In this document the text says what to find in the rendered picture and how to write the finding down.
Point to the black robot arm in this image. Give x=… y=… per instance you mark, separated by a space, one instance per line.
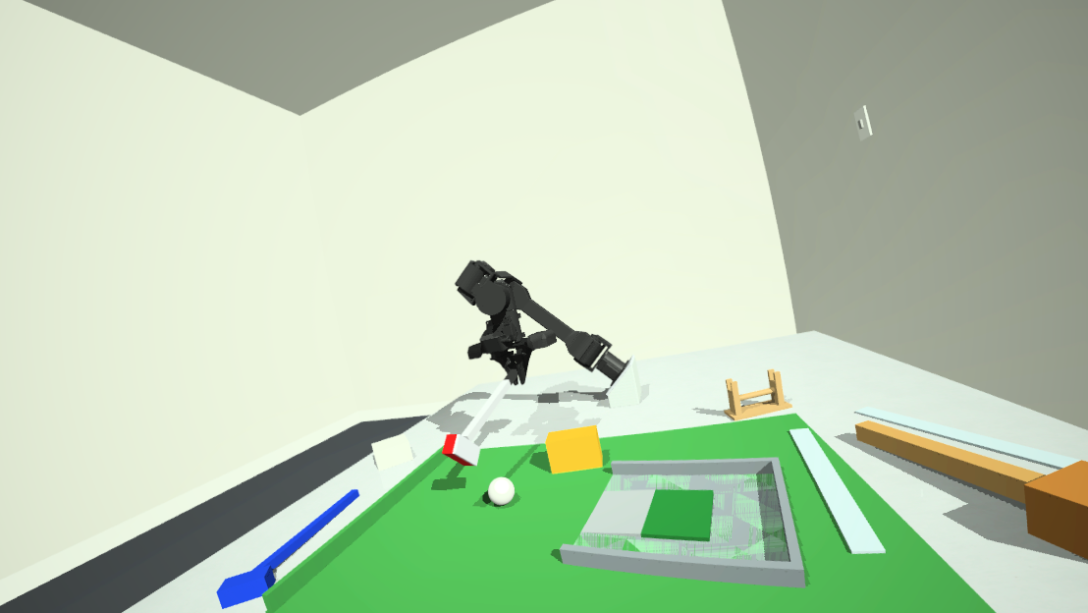
x=479 y=285

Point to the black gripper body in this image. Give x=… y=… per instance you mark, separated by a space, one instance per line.
x=537 y=340

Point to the white flat strip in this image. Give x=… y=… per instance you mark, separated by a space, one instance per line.
x=1000 y=446
x=857 y=532

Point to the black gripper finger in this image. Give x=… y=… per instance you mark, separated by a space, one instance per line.
x=522 y=360
x=507 y=362

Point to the white ball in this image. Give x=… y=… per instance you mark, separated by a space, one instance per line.
x=501 y=491

